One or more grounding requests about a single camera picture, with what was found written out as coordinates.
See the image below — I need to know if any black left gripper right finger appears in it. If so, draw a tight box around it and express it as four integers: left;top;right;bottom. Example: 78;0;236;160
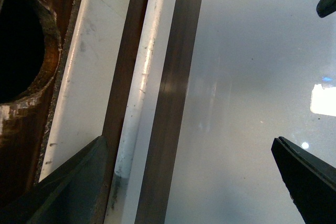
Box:
271;136;335;223

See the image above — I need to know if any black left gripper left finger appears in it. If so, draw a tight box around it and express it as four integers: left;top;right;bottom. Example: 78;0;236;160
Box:
1;136;108;223

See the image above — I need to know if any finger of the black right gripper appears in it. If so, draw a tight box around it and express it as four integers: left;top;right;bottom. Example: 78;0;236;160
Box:
316;0;336;18

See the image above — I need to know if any dark wooden drawer cabinet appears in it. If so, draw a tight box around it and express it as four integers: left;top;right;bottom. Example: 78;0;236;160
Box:
1;0;81;207

